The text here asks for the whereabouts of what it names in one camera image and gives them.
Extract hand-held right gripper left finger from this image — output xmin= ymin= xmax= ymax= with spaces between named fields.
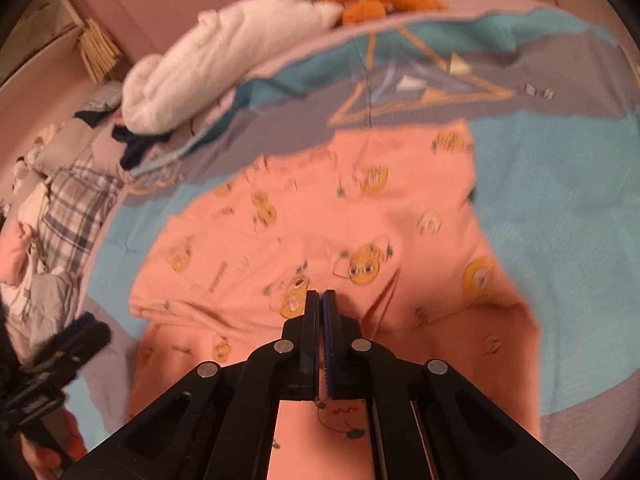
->
xmin=62 ymin=290 xmax=322 ymax=480

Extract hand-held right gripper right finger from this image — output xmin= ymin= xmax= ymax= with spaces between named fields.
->
xmin=322 ymin=289 xmax=577 ymax=480

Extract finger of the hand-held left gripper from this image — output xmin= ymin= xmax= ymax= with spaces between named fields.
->
xmin=29 ymin=312 xmax=112 ymax=377

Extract pink cartoon print garment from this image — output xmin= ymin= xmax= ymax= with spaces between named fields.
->
xmin=125 ymin=120 xmax=543 ymax=480

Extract person's left hand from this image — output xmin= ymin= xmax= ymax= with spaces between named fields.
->
xmin=22 ymin=405 xmax=89 ymax=480

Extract grey crumpled cloth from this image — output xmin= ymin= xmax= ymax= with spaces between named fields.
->
xmin=10 ymin=270 xmax=83 ymax=361

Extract pink crumpled cloth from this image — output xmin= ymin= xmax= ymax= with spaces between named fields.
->
xmin=0 ymin=222 xmax=32 ymax=286

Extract plaid checked cloth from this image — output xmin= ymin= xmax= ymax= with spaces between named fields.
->
xmin=37 ymin=157 xmax=126 ymax=276

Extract dark navy cloth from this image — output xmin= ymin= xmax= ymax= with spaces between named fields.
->
xmin=111 ymin=122 xmax=173 ymax=171

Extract blue grey patterned bedspread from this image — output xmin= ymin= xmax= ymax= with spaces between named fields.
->
xmin=65 ymin=0 xmax=640 ymax=453

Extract beige stick bundle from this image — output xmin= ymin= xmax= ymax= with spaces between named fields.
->
xmin=77 ymin=17 xmax=123 ymax=83

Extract white fluffy blanket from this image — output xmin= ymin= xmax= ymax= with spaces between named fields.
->
xmin=121 ymin=0 xmax=346 ymax=133

